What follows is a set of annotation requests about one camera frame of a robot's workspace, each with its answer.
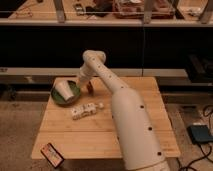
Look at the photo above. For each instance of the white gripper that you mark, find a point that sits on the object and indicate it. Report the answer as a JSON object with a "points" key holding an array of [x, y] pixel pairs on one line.
{"points": [[83, 81]]}

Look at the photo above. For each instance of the green ceramic bowl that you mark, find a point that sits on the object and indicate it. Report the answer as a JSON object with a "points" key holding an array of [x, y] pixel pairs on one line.
{"points": [[59, 100]]}

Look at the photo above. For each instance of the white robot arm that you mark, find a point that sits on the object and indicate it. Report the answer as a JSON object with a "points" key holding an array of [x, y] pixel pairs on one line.
{"points": [[139, 145]]}

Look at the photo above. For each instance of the white paper cup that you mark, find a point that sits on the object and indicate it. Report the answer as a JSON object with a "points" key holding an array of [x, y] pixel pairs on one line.
{"points": [[64, 90]]}

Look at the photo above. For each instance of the wooden table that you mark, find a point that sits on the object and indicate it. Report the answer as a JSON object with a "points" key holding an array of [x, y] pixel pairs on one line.
{"points": [[94, 137]]}

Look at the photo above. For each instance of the metal shelf rack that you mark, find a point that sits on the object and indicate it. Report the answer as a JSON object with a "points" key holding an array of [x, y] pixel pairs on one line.
{"points": [[47, 37]]}

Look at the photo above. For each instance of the black red card box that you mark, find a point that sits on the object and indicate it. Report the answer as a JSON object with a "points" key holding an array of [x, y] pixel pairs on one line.
{"points": [[52, 155]]}

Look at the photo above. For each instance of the black device on shelf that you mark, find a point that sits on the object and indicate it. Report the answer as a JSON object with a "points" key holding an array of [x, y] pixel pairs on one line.
{"points": [[79, 9]]}

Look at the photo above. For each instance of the red tray on shelf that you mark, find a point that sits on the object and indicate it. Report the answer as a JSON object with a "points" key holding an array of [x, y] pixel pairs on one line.
{"points": [[135, 9]]}

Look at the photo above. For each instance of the blue foot pedal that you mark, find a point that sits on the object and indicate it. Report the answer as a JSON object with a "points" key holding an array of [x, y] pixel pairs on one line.
{"points": [[199, 134]]}

